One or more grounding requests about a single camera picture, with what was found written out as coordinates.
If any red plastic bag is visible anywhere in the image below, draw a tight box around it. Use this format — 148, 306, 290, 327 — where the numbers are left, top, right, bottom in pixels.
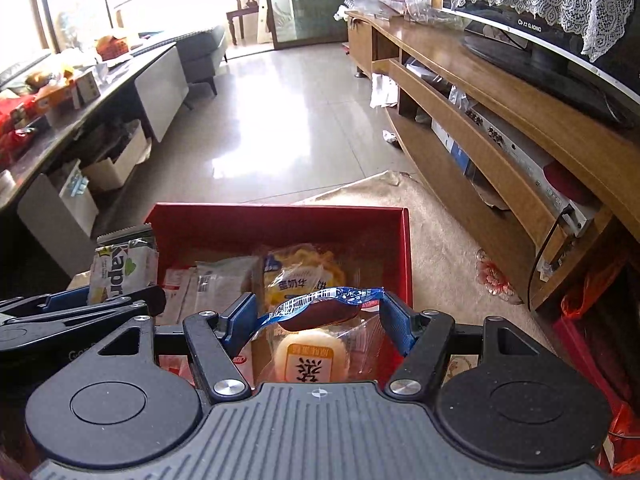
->
0, 94, 37, 170

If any grey sofa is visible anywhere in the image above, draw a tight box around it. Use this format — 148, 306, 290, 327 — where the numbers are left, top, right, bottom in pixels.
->
177, 25, 227, 94

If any red cardboard box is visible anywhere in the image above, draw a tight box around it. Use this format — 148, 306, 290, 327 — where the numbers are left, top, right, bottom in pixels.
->
143, 201, 414, 388

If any wooden TV cabinet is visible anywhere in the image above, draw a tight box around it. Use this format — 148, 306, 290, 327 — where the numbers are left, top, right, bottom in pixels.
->
348, 11, 639, 308

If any white plastic bag on floor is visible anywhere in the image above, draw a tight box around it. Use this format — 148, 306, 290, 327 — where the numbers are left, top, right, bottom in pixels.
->
370, 73, 399, 108

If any red white snack packet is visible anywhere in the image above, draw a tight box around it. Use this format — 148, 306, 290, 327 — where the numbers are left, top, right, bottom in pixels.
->
155, 266, 198, 325

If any dark long side table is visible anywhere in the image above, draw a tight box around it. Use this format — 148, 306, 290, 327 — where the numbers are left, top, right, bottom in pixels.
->
1, 42, 189, 278

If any orange plastic bag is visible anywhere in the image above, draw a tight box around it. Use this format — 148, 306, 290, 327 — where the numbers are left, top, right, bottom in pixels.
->
553, 260, 639, 478

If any television with lace cover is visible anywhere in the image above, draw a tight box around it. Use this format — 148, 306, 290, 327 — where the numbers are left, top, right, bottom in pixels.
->
444, 0, 639, 130

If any yellow waffle snack bag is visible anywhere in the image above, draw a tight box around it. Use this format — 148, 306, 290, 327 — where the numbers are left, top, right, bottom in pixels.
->
262, 243, 362, 312

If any Kaprons wafer packet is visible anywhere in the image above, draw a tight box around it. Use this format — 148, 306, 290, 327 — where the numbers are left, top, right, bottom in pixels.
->
88, 223, 160, 304

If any round bun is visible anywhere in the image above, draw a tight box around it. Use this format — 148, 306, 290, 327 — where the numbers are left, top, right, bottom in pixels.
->
257, 314, 384, 384

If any blue white snack bar wrapper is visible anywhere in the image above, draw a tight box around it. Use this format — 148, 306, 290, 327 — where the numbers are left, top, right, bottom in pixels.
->
252, 286, 385, 339

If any white storage box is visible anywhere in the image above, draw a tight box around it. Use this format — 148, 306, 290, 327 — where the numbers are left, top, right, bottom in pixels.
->
82, 119, 151, 193

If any silver foil snack packet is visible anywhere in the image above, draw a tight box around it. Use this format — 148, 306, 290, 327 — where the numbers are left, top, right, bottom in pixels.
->
195, 256, 260, 313

